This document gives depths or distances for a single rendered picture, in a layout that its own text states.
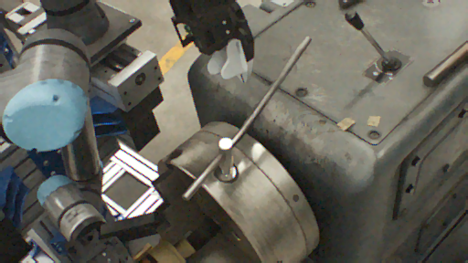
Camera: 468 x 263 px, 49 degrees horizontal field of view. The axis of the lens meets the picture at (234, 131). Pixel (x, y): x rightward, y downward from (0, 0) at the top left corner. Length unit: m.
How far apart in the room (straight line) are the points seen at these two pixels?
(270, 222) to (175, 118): 1.90
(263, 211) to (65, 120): 0.34
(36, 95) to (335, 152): 0.46
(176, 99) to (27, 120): 2.02
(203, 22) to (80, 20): 0.59
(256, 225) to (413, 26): 0.50
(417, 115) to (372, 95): 0.08
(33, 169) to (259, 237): 0.70
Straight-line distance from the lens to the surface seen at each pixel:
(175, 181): 0.90
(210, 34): 0.75
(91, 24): 1.29
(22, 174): 1.35
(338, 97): 0.90
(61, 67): 0.84
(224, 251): 0.91
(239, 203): 0.82
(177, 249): 0.92
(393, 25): 1.05
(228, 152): 0.76
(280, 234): 0.85
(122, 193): 2.19
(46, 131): 0.83
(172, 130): 2.63
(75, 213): 1.01
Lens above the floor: 1.89
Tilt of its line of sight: 48 degrees down
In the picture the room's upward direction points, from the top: 12 degrees counter-clockwise
